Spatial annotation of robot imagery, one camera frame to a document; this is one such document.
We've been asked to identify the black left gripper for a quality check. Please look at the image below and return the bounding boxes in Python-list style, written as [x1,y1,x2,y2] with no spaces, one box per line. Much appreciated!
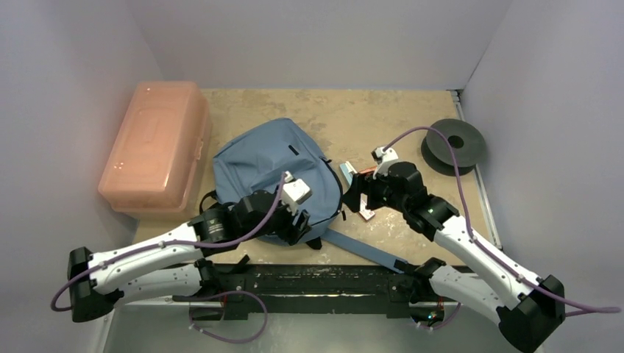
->
[241,185,311,244]

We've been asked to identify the blue grey backpack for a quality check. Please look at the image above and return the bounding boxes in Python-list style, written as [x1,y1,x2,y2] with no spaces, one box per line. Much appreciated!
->
[204,118,399,271]

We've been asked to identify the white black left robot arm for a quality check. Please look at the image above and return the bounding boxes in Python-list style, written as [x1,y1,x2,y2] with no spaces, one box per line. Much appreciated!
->
[68,184,313,323]

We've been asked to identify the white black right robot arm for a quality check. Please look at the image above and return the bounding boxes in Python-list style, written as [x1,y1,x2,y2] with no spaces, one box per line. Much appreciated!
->
[342,162,565,352]

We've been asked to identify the orange marker pen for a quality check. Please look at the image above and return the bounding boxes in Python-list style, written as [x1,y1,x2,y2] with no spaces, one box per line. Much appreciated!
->
[358,167,376,177]

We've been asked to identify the small red white card box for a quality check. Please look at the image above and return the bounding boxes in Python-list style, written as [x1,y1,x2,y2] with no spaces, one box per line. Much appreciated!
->
[358,195,375,222]

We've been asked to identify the teal white stapler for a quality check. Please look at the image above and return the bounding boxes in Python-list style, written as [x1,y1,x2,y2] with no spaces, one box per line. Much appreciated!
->
[339,161,358,188]

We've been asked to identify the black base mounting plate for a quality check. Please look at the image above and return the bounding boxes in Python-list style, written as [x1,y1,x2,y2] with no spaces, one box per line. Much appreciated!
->
[172,263,454,326]

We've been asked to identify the black filament spool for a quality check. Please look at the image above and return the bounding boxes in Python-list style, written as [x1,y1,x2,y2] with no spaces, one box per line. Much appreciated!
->
[421,118,486,176]

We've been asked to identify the pink plastic storage box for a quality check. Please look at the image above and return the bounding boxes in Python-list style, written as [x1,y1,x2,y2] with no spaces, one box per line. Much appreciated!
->
[98,81,212,220]

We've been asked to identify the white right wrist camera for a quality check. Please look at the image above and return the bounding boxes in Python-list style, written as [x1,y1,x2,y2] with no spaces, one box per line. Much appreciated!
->
[372,146,400,179]

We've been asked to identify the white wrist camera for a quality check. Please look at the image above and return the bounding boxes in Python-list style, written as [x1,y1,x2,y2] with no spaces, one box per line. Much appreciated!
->
[280,171,313,215]
[372,146,400,179]

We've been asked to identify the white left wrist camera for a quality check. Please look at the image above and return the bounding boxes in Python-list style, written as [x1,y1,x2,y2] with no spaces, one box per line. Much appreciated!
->
[280,171,313,215]

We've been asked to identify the aluminium frame rails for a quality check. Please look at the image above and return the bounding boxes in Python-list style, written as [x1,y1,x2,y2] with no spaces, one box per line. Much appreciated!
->
[97,89,545,353]

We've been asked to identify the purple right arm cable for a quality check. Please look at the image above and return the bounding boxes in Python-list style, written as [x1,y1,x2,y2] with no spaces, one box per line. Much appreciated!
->
[382,126,622,332]

